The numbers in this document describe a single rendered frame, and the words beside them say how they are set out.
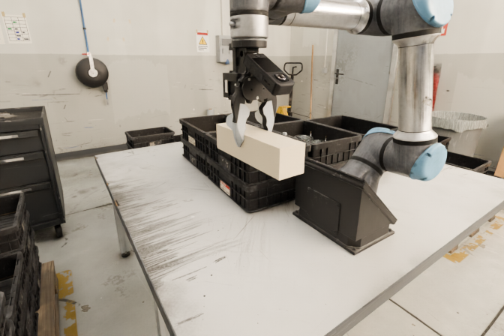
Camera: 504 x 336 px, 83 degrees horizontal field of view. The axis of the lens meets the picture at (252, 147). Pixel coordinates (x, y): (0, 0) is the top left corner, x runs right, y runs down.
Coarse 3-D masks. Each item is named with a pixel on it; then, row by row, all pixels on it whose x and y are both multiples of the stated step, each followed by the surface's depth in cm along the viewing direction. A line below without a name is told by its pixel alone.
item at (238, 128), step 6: (240, 108) 56; (246, 108) 57; (240, 114) 57; (246, 114) 57; (228, 120) 61; (240, 120) 57; (228, 126) 61; (234, 126) 57; (240, 126) 57; (234, 132) 58; (240, 132) 58; (234, 138) 59; (240, 138) 58; (240, 144) 59
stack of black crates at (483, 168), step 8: (448, 152) 213; (448, 160) 214; (456, 160) 209; (464, 160) 205; (472, 160) 201; (480, 160) 197; (488, 160) 193; (464, 168) 181; (472, 168) 201; (480, 168) 182
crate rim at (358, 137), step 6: (324, 126) 145; (348, 132) 132; (294, 138) 122; (342, 138) 122; (348, 138) 122; (354, 138) 124; (360, 138) 126; (312, 144) 113; (318, 144) 113; (324, 144) 115; (330, 144) 117; (336, 144) 119; (342, 144) 121
